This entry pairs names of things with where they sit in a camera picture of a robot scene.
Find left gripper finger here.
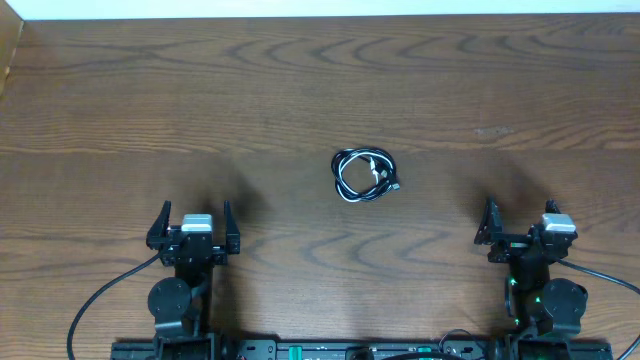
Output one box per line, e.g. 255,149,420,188
224,201,241,255
146,201,171,250

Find black USB cable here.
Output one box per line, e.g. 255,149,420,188
330,146,401,204

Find white USB cable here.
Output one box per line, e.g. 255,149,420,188
335,151,382,201

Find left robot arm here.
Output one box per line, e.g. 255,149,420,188
146,201,241,359

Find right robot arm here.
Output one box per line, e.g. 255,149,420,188
474,197,588,359

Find cardboard panel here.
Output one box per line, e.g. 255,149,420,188
0,0,24,94

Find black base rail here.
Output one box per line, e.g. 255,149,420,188
109,339,614,360

